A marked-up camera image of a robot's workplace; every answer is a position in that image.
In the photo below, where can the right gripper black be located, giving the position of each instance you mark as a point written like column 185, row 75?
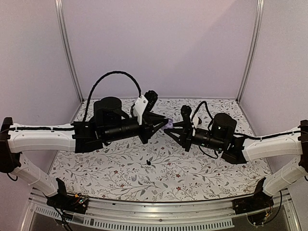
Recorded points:
column 184, row 135

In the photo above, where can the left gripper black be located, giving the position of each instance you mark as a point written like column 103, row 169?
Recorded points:
column 152, row 120

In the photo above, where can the purple earbud charging case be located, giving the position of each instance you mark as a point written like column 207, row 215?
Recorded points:
column 169, row 124

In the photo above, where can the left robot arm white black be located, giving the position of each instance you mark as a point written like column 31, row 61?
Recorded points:
column 16, row 138

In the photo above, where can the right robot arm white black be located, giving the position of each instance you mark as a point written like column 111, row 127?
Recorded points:
column 291, row 142

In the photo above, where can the floral table mat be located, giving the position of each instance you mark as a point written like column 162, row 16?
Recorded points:
column 174, row 174

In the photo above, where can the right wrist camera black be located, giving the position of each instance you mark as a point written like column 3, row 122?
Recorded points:
column 186, row 114

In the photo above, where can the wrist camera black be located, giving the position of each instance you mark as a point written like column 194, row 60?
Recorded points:
column 186, row 114
column 143, row 104

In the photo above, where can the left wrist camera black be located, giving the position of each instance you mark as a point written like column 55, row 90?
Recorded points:
column 143, row 104

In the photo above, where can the aluminium front rail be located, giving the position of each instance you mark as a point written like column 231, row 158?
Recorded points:
column 113, row 215

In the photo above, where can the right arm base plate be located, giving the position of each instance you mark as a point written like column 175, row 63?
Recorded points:
column 258, row 201

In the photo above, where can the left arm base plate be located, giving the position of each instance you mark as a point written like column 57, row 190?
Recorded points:
column 76, row 203

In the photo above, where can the right aluminium corner post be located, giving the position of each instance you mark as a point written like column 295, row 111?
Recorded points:
column 252, row 50

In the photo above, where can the aluminium corner post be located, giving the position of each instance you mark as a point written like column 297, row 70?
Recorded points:
column 252, row 50
column 67, row 50

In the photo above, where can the left aluminium corner post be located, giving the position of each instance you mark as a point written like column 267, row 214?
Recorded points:
column 67, row 50

